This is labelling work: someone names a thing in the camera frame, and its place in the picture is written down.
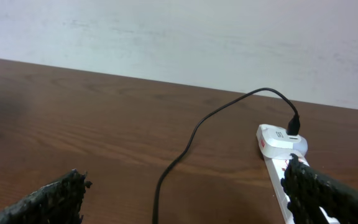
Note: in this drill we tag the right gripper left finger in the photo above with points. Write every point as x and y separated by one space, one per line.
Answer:
57 202

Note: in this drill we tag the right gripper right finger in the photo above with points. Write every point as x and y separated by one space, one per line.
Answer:
314 195

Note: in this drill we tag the white power strip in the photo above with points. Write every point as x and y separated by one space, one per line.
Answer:
276 169

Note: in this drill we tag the white USB charger adapter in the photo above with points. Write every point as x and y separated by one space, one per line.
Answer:
275 143

